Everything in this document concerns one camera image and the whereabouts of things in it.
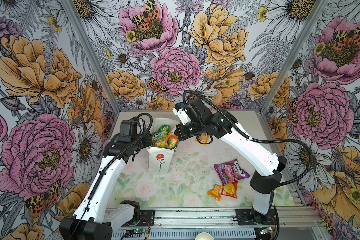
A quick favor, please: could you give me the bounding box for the red orange snack packet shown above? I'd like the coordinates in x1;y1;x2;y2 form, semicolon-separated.
208;182;238;201

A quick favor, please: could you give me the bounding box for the white paper cup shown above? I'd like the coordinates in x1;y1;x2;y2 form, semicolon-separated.
195;232;215;240

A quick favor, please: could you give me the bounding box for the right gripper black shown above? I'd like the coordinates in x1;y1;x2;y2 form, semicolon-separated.
174;118;207;140

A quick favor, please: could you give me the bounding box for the orange mango snack bag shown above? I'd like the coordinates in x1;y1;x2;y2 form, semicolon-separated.
165;133;179;150

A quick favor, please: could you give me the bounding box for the white paper bag red flower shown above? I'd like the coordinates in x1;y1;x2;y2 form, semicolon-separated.
147;118;178;174

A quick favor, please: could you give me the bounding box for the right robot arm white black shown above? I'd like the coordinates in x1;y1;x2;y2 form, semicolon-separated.
173;109;286;225

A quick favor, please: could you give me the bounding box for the aluminium front rail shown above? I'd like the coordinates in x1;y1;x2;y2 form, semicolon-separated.
110;207;329;240

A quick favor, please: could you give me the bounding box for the right metal corner post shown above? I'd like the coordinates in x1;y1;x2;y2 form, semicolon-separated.
259;0;330;114

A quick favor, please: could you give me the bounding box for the green Fox's candy bag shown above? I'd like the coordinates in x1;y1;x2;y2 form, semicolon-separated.
152;125;171;148

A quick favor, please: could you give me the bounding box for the small orange snack packet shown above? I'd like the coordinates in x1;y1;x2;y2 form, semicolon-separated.
196;133;213;145

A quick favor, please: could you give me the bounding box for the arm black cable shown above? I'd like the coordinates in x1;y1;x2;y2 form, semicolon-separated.
65;112;154;238
182;89;314;188

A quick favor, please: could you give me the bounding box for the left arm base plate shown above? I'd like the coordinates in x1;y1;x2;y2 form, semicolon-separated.
123;210;156;227

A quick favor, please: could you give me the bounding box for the purple Fox's candy bag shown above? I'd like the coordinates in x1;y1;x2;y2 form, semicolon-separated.
214;159;250;186

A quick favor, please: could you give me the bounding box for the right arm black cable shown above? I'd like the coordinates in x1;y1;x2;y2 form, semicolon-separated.
182;89;314;188

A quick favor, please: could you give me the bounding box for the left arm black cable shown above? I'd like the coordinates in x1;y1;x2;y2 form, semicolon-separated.
65;112;154;238

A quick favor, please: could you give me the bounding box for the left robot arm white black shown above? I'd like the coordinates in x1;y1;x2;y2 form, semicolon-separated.
59;135;152;240

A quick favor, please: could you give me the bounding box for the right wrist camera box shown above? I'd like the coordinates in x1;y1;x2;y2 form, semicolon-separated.
173;99;213;125

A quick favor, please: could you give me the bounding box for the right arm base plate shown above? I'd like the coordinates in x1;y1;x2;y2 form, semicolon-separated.
233;208;278;226

